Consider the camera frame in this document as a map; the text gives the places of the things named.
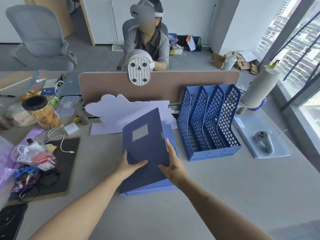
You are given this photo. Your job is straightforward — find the blue mesh file rack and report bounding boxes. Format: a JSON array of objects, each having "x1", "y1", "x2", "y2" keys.
[{"x1": 176, "y1": 84, "x2": 242, "y2": 162}]

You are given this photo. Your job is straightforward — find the brown desk divider panel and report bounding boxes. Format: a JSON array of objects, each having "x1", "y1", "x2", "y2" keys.
[{"x1": 78, "y1": 70, "x2": 240, "y2": 105}]

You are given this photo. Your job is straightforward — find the black eyeglasses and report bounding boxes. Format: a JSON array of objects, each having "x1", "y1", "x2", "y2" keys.
[{"x1": 17, "y1": 171, "x2": 60, "y2": 203}]

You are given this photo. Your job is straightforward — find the light blue file folder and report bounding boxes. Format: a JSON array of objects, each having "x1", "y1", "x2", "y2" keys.
[{"x1": 120, "y1": 124, "x2": 179, "y2": 197}]

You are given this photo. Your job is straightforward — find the clear plastic lidded box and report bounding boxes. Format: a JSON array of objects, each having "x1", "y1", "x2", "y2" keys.
[{"x1": 56, "y1": 95, "x2": 81, "y2": 122}]

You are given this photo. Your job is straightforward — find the white desk fan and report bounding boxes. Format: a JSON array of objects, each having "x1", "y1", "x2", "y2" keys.
[{"x1": 124, "y1": 49, "x2": 155, "y2": 86}]

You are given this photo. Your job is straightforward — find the pile of cardboard pieces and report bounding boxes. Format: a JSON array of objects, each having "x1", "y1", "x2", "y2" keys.
[{"x1": 211, "y1": 50, "x2": 260, "y2": 75}]

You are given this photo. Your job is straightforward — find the grey laptop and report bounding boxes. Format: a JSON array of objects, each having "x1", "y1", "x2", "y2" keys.
[{"x1": 57, "y1": 71, "x2": 83, "y2": 97}]

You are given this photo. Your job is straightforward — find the black device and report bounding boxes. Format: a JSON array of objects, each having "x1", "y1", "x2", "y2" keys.
[{"x1": 0, "y1": 203, "x2": 28, "y2": 240}]

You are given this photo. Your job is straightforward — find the dark blue snack packet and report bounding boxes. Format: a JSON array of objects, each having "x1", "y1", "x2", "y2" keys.
[{"x1": 10, "y1": 166, "x2": 42, "y2": 193}]

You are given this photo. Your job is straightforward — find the grey headset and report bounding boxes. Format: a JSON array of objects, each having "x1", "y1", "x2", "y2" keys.
[{"x1": 130, "y1": 0, "x2": 164, "y2": 18}]

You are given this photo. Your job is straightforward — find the person's right hand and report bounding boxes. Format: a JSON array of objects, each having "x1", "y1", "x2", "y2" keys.
[{"x1": 158, "y1": 138, "x2": 188, "y2": 186}]

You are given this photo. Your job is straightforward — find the grey office chair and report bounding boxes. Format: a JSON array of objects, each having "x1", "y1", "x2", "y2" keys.
[
  {"x1": 122, "y1": 18, "x2": 169, "y2": 48},
  {"x1": 6, "y1": 4, "x2": 78, "y2": 68}
]

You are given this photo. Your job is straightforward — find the white charging cable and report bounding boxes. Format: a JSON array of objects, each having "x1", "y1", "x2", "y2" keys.
[{"x1": 42, "y1": 125, "x2": 75, "y2": 154}]

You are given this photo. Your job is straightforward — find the dark blue file folder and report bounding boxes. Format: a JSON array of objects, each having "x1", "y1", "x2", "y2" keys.
[{"x1": 121, "y1": 107, "x2": 172, "y2": 193}]

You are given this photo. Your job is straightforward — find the black bag with papers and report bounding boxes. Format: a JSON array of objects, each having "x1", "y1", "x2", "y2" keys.
[{"x1": 176, "y1": 35, "x2": 202, "y2": 52}]

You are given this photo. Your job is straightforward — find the person's right forearm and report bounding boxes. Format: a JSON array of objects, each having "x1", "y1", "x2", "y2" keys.
[{"x1": 175, "y1": 176, "x2": 275, "y2": 240}]

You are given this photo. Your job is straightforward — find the person's left forearm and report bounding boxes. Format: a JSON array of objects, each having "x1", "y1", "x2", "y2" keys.
[{"x1": 29, "y1": 170, "x2": 133, "y2": 240}]

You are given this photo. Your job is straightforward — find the colourful items pile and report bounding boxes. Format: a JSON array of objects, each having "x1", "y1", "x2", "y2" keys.
[{"x1": 168, "y1": 33, "x2": 184, "y2": 56}]

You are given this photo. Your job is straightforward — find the cardboard tube roll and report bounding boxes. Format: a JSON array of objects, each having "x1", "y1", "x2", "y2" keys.
[{"x1": 240, "y1": 68, "x2": 280, "y2": 108}]

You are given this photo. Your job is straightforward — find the lilac cloud-shaped board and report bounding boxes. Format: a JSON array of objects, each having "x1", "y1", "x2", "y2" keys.
[{"x1": 85, "y1": 94, "x2": 178, "y2": 136}]

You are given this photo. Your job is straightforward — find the white power adapter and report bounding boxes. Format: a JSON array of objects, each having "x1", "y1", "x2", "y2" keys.
[{"x1": 63, "y1": 122, "x2": 80, "y2": 136}]

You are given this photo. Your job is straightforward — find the black mouse mat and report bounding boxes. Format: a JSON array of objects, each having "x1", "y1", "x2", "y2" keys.
[{"x1": 32, "y1": 137, "x2": 80, "y2": 196}]

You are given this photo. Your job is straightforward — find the person's left hand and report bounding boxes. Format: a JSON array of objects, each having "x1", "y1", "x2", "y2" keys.
[{"x1": 117, "y1": 150, "x2": 148, "y2": 178}]

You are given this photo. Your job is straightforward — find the grey hand controller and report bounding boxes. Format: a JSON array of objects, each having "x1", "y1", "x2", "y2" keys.
[{"x1": 254, "y1": 131, "x2": 275, "y2": 154}]

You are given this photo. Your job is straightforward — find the clear plastic bag of items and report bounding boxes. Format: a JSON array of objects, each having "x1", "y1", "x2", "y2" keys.
[{"x1": 11, "y1": 138, "x2": 58, "y2": 171}]

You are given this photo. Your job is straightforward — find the clear snack jar black lid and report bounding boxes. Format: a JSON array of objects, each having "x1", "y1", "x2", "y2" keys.
[{"x1": 22, "y1": 95, "x2": 62, "y2": 130}]

